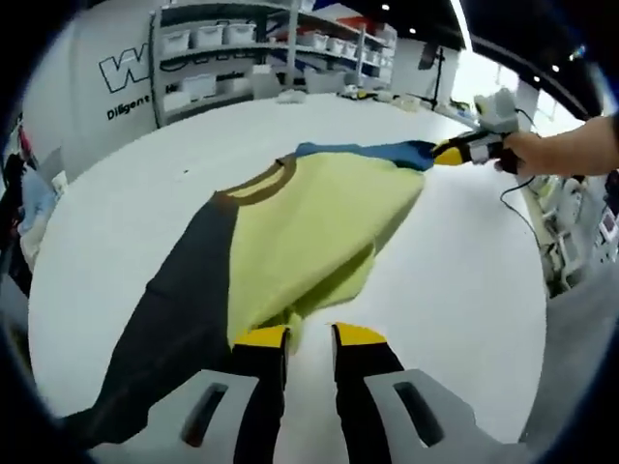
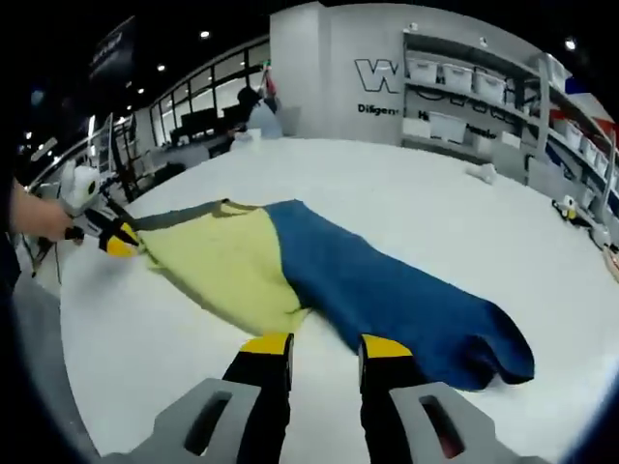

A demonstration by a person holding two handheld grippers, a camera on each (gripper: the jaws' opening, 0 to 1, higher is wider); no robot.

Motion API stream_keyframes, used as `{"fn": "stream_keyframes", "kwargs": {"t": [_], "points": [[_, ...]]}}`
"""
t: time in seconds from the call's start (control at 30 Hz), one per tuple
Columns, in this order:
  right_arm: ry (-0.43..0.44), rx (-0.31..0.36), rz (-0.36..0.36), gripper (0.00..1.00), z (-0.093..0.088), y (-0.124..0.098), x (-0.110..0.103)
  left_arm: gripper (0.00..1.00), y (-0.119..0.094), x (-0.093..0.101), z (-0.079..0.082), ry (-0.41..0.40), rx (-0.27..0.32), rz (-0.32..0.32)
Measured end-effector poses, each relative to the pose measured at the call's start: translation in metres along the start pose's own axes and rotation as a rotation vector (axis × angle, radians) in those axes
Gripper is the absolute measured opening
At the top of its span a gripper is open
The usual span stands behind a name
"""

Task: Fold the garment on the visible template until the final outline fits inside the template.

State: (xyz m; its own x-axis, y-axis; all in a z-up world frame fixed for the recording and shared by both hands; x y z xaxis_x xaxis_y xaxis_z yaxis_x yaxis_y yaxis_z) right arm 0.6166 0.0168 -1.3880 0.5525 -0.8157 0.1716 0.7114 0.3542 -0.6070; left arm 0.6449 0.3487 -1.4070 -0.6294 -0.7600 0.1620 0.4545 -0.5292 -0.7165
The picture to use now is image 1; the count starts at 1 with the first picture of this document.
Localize black tripod stand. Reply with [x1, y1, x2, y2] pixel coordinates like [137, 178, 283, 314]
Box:
[420, 42, 454, 110]

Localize yellow grey blue garment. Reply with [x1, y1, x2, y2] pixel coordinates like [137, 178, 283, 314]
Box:
[61, 139, 439, 450]

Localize person's right hand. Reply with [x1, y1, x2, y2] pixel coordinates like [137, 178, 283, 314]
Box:
[493, 130, 542, 177]

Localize round ceiling downlights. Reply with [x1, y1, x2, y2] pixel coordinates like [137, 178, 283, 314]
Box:
[408, 26, 562, 83]

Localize ceiling light strip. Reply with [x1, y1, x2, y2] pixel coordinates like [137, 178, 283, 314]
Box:
[449, 0, 478, 49]

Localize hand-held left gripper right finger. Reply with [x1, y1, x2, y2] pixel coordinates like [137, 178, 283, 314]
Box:
[331, 321, 480, 464]

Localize white carton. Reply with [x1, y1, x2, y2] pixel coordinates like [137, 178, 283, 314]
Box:
[250, 64, 282, 98]

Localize row of white storage bins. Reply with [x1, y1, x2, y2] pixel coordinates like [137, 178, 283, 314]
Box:
[162, 21, 388, 62]

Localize white metal cart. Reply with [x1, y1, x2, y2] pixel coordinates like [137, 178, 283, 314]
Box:
[536, 173, 619, 296]

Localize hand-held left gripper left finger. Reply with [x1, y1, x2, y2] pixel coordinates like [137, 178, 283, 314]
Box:
[89, 324, 292, 464]

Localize grey metal storage shelf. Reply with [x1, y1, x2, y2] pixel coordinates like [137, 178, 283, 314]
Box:
[149, 0, 398, 130]

